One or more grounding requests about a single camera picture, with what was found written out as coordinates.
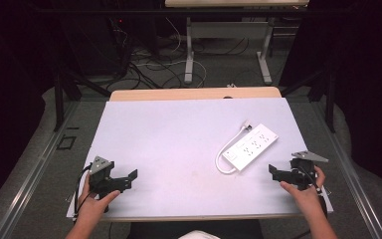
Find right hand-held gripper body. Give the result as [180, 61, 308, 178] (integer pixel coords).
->
[287, 150, 330, 192]

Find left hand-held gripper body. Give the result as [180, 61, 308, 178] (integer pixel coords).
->
[88, 155, 129, 201]

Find person's left hand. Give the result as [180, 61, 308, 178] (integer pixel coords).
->
[77, 172, 121, 229]

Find person's right hand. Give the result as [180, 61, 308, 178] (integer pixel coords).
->
[280, 164, 328, 221]

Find white power strip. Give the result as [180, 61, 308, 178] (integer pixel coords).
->
[221, 122, 280, 173]

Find person's dark trousers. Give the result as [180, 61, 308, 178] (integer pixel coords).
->
[125, 219, 265, 239]

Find white table mat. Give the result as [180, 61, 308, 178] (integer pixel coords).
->
[66, 97, 334, 221]

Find black metal stand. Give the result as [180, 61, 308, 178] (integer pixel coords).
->
[52, 63, 112, 133]
[280, 63, 338, 134]

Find person's white shirt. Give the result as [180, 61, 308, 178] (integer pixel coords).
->
[178, 229, 221, 239]

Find dark computer tower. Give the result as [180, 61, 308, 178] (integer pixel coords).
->
[76, 13, 131, 78]

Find white desk with metal legs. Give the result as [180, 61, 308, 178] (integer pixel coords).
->
[164, 0, 310, 86]

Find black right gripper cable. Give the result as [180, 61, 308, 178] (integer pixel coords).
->
[296, 164, 324, 195]

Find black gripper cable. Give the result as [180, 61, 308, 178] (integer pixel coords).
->
[296, 164, 324, 195]
[74, 162, 94, 218]

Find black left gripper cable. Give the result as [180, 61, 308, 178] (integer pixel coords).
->
[74, 162, 94, 218]

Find aluminium floor rail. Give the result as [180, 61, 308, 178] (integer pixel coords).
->
[311, 99, 382, 239]
[0, 100, 82, 239]

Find black floor socket frame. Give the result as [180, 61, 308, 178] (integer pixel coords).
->
[56, 134, 78, 151]

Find white power strip cable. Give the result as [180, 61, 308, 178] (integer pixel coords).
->
[214, 126, 247, 175]

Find tangle of floor cables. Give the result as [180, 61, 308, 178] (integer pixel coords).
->
[107, 18, 252, 92]

